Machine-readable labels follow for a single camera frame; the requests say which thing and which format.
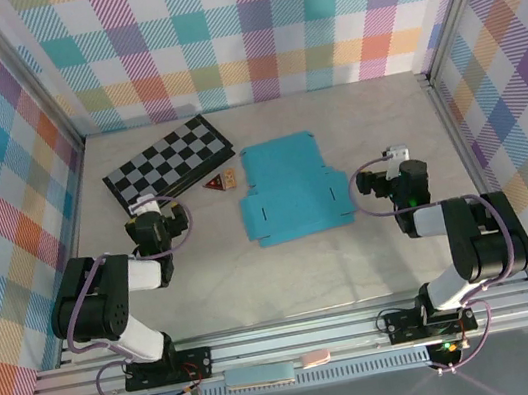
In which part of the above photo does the blue paper box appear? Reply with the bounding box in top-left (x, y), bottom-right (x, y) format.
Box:
top-left (228, 124), bottom-right (361, 252)

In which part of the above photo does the black grey folded chessboard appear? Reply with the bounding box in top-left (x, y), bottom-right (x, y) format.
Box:
top-left (94, 108), bottom-right (245, 220)

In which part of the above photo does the small wooden triangular block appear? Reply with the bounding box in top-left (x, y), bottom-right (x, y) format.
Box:
top-left (219, 166), bottom-right (240, 191)

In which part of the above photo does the blue grey sponge pad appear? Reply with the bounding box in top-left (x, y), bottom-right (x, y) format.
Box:
top-left (223, 358), bottom-right (298, 395)

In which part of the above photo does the pink oval eraser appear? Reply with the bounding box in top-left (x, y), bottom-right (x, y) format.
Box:
top-left (298, 347), bottom-right (332, 370)

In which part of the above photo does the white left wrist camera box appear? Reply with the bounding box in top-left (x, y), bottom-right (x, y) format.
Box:
top-left (126, 192), bottom-right (164, 219)

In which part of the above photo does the aluminium left side rail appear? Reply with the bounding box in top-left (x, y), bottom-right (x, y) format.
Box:
top-left (21, 133), bottom-right (122, 368)

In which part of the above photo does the aluminium right side rail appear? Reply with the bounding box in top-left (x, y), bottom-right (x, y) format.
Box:
top-left (418, 60), bottom-right (528, 296)

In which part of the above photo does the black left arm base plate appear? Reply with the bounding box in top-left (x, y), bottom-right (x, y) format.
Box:
top-left (120, 344), bottom-right (217, 394)

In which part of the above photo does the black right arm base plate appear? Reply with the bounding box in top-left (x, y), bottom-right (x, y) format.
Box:
top-left (381, 296), bottom-right (480, 346)

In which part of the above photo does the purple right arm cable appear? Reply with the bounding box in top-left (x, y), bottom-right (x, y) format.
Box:
top-left (344, 136), bottom-right (528, 383)

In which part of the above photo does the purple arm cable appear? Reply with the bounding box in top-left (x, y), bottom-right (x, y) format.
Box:
top-left (46, 191), bottom-right (225, 395)
top-left (344, 136), bottom-right (528, 383)

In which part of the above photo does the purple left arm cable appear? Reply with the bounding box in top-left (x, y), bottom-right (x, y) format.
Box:
top-left (46, 191), bottom-right (225, 395)

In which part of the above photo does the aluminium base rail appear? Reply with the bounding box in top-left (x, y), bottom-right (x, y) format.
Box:
top-left (22, 282), bottom-right (528, 395)

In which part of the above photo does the aluminium left corner post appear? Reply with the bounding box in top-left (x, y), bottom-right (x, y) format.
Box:
top-left (0, 0), bottom-right (89, 170)

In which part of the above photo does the perforated metal cable tray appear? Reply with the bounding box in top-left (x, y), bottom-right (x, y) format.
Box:
top-left (135, 345), bottom-right (434, 395)

